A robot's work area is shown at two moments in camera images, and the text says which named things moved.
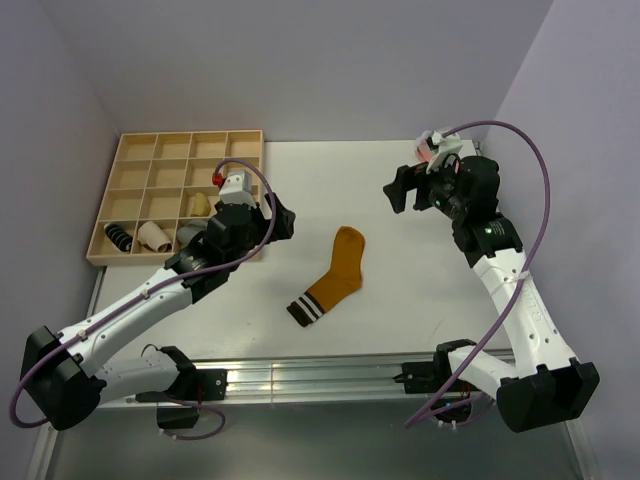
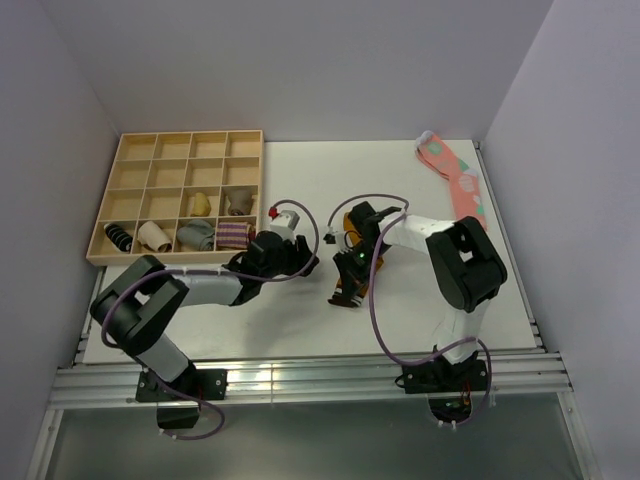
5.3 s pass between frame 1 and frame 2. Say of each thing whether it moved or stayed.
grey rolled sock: stayed
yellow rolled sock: stayed
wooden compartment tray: stayed
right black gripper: moved
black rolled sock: stayed
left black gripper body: moved
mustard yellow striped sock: moved
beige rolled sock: stayed
